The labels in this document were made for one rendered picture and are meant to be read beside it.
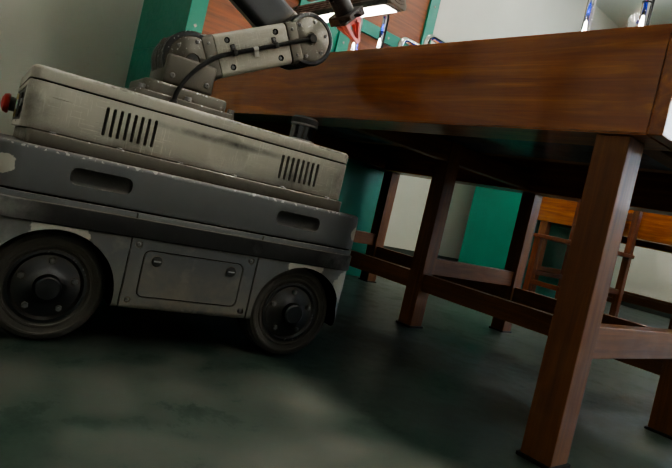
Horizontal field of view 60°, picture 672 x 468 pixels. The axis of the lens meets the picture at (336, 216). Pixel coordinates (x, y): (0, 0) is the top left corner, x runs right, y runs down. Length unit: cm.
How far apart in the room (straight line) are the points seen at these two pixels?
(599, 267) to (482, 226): 372
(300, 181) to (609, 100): 62
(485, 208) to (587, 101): 368
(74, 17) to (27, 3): 21
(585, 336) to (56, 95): 99
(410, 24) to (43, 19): 181
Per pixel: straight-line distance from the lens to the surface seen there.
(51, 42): 322
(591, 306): 107
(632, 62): 112
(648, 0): 173
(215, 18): 254
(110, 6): 333
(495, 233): 469
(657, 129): 106
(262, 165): 122
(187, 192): 113
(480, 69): 128
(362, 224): 309
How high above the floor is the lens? 36
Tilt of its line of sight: 1 degrees down
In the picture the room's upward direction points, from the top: 13 degrees clockwise
